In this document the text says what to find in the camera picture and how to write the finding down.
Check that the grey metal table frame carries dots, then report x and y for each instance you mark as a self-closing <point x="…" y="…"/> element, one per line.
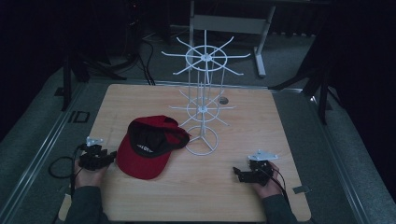
<point x="230" y="25"/>

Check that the person's right hand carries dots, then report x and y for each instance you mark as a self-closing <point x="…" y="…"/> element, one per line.
<point x="270" y="186"/>

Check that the person's left hand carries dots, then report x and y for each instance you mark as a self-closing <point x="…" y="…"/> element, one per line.
<point x="88" y="178"/>

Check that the red and black cap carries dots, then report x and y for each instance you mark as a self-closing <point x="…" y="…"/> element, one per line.
<point x="146" y="152"/>

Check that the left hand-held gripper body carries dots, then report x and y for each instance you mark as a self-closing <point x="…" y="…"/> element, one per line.
<point x="93" y="157"/>

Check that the black tripod stand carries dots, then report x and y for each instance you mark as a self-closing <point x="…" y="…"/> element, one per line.
<point x="67" y="84"/>
<point x="322" y="93"/>

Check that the grey tape strip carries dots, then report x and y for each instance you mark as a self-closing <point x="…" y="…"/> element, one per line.
<point x="302" y="189"/>

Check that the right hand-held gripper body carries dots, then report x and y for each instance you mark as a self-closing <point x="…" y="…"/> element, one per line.
<point x="260" y="169"/>

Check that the black rectangular floor frame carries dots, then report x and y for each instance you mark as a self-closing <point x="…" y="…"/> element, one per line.
<point x="81" y="117"/>

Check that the round metal table grommet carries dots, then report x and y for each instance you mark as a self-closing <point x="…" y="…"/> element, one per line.
<point x="223" y="100"/>

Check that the metal floor rail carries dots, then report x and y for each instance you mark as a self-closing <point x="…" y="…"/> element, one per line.
<point x="339" y="161"/>
<point x="37" y="155"/>

